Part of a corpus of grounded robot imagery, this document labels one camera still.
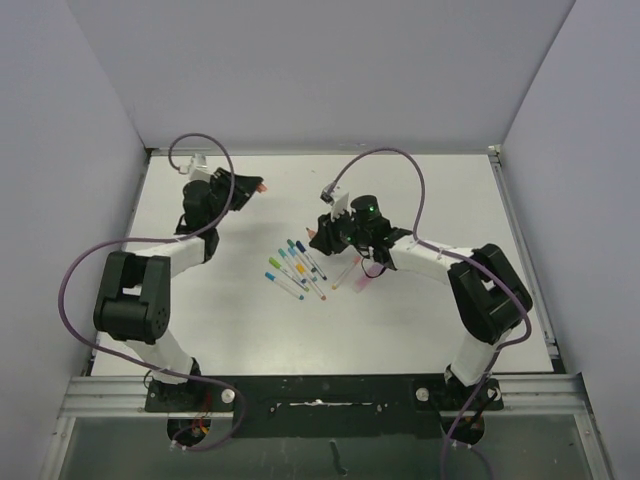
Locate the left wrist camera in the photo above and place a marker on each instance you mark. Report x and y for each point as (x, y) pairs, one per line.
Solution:
(197, 165)

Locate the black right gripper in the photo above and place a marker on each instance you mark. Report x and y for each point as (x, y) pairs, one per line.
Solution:
(327, 238)

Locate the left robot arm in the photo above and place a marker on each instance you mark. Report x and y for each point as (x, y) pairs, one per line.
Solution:
(133, 303)

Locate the light blue cap pen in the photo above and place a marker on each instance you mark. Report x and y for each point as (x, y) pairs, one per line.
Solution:
(284, 286)

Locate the light green cap pen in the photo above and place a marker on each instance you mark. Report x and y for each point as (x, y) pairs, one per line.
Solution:
(287, 273)

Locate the pink cap pen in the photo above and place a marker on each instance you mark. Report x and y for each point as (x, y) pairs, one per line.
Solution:
(345, 273)

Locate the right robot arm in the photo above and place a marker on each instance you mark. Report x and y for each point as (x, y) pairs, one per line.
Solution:
(490, 297)

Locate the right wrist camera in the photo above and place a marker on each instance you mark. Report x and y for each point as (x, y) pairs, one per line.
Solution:
(337, 198)

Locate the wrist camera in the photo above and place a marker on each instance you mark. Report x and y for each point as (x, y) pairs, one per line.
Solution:
(197, 165)
(337, 198)

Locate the aluminium frame rail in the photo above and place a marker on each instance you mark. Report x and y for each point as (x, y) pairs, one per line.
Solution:
(546, 430)

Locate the yellow cap pen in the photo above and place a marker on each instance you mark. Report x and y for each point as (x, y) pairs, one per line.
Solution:
(310, 282)

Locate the dark blue pen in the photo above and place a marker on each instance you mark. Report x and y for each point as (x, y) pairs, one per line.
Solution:
(309, 258)

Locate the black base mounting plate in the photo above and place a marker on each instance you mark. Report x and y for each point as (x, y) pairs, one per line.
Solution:
(325, 406)

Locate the dark green pen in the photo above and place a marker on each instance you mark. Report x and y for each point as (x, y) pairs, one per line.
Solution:
(293, 245)

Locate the teal cap pen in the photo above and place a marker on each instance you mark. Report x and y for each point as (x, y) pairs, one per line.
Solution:
(292, 259)

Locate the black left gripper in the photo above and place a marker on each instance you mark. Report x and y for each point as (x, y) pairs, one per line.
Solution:
(244, 190)

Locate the right side aluminium rail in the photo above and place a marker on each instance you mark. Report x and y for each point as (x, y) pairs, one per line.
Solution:
(494, 155)

